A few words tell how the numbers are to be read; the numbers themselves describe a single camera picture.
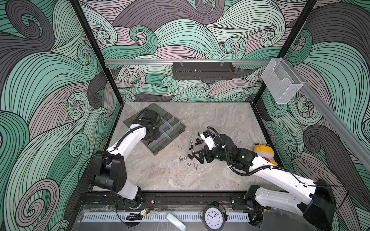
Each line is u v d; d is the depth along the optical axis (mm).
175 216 696
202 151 655
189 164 857
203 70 951
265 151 840
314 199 389
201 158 658
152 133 744
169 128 994
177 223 645
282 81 793
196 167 855
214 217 670
